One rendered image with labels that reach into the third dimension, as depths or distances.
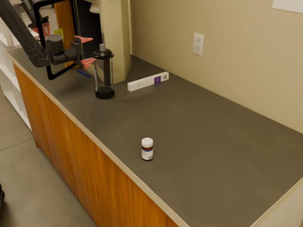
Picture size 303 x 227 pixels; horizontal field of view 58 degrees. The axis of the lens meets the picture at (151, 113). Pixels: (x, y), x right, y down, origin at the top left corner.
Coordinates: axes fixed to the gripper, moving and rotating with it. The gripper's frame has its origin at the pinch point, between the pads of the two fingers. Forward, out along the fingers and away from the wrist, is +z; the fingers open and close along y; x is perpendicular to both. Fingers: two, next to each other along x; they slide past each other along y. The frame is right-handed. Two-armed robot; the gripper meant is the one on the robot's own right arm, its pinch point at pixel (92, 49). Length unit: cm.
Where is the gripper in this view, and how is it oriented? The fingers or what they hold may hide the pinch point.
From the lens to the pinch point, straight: 135.4
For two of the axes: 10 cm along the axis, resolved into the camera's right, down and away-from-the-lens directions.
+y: -0.2, -8.6, -5.2
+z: 7.8, -3.4, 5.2
